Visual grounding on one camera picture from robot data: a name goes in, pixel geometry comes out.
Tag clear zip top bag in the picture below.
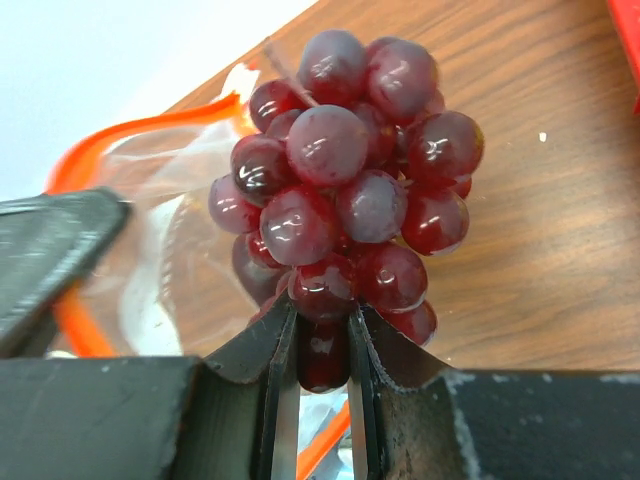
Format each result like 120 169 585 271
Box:
44 62 351 480

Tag red plastic fruit tray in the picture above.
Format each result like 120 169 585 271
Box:
606 0 640 88

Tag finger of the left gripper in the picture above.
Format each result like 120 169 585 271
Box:
1 188 131 358

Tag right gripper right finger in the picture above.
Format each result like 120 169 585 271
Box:
348 308 639 479

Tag purple grape bunch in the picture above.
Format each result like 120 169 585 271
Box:
208 29 485 393

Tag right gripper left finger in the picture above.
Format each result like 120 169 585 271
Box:
1 299 299 479

